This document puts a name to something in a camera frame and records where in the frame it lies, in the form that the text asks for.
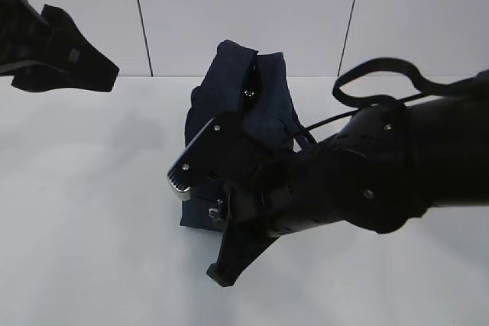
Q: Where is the thin vertical wall cord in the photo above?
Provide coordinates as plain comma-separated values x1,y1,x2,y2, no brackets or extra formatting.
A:
128,0,154,77
336,0,364,76

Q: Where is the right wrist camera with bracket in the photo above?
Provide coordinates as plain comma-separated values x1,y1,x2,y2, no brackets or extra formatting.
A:
167,111,271,201

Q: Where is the thin vertical wall cord left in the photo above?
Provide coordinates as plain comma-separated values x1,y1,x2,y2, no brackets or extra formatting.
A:
128,0,154,77

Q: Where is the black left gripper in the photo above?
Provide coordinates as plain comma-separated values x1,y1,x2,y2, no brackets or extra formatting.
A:
1,0,119,92

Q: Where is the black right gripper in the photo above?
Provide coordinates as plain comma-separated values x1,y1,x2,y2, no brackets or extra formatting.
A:
206,150,306,287

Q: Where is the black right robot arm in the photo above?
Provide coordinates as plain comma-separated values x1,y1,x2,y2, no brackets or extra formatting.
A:
207,72,488,287

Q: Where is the thin vertical wall cord right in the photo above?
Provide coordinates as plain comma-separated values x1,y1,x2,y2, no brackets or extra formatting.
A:
336,0,364,76

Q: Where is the navy blue lunch bag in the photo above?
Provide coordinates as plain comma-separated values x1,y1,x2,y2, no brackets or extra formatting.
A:
179,39,318,234

